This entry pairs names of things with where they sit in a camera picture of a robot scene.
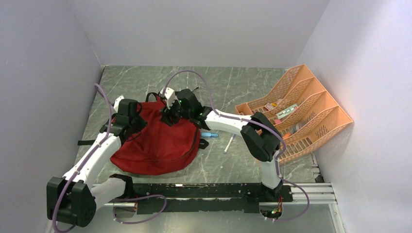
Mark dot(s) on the blue highlighter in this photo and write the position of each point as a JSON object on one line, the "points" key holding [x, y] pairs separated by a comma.
{"points": [[209, 135]]}

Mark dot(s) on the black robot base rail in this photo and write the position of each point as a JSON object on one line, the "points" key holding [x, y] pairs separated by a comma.
{"points": [[215, 197]]}

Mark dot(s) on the white green ruler case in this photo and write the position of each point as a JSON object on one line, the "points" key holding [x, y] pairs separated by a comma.
{"points": [[286, 112]]}

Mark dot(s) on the blue white marker pen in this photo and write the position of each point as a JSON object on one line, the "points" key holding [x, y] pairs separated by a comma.
{"points": [[229, 143]]}

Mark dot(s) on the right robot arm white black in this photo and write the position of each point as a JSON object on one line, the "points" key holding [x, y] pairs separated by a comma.
{"points": [[262, 139]]}

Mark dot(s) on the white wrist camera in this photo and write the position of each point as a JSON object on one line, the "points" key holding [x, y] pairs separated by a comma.
{"points": [[169, 95], [117, 102]]}

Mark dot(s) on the red student backpack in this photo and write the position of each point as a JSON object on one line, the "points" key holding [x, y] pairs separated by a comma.
{"points": [[158, 148]]}

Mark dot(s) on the orange plastic desk organizer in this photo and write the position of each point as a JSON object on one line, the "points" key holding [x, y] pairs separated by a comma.
{"points": [[316, 120]]}

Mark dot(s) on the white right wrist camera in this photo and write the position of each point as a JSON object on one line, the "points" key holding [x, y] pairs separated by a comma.
{"points": [[169, 95]]}

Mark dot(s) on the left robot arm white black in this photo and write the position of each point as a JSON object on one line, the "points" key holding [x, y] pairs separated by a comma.
{"points": [[73, 199]]}

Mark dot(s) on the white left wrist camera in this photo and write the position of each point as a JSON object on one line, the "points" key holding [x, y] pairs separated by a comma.
{"points": [[117, 102]]}

